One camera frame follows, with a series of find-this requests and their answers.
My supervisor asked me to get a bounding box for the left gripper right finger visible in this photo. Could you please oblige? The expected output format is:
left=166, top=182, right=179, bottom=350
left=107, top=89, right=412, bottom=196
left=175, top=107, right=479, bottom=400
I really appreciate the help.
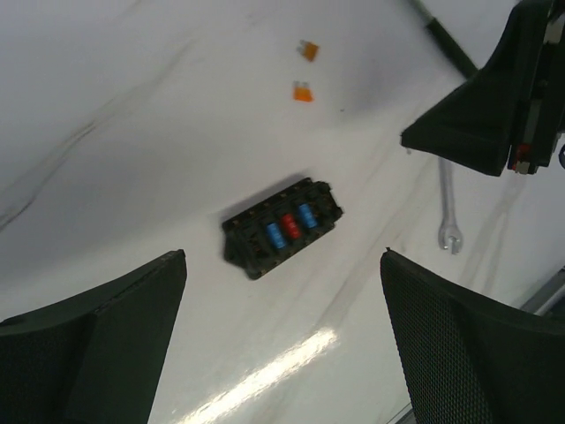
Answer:
left=380, top=250, right=564, bottom=423

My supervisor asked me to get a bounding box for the silver combination wrench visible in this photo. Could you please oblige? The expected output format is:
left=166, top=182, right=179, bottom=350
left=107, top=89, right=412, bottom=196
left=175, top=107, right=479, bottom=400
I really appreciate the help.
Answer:
left=438, top=157, right=463, bottom=255

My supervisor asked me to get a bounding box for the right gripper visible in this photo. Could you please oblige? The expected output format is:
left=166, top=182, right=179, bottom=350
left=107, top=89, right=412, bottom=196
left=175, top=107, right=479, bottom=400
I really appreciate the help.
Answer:
left=401, top=1, right=564, bottom=176

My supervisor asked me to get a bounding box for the orange blade fuse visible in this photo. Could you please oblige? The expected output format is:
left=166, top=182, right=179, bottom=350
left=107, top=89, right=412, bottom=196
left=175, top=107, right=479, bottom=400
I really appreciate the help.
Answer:
left=292, top=81, right=314, bottom=102
left=297, top=40, right=320, bottom=62

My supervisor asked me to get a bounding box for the black handled claw hammer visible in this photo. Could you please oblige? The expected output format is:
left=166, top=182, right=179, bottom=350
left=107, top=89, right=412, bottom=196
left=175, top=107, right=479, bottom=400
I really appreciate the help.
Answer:
left=408, top=0, right=478, bottom=79

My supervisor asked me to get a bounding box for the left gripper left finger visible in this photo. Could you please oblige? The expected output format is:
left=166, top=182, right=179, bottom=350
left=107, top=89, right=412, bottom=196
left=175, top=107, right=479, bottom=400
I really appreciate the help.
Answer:
left=1, top=250, right=186, bottom=423

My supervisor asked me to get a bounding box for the black fuse box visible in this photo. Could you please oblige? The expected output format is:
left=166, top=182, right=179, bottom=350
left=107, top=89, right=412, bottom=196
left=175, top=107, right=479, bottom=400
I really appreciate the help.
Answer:
left=222, top=178, right=343, bottom=280

